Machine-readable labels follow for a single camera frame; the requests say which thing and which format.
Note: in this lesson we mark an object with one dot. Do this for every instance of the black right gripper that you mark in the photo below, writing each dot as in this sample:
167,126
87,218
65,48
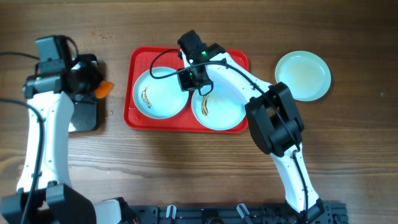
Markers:
186,85

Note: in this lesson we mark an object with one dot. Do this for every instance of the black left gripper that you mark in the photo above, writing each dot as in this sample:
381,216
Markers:
86,101

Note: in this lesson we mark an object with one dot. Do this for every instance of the orange sponge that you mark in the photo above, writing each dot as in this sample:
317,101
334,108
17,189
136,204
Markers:
104,89

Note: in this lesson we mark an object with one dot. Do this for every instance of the white plate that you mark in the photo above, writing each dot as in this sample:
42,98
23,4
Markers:
159,98
220,110

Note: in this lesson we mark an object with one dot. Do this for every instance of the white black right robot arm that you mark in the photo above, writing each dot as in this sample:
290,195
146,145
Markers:
274,121

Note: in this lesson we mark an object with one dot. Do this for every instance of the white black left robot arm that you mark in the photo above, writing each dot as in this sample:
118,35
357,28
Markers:
44,193

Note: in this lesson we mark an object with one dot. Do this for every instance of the black rectangular water tray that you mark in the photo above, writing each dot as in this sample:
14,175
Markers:
84,118

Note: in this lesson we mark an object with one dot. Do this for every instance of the red plastic tray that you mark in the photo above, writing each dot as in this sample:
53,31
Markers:
185,120

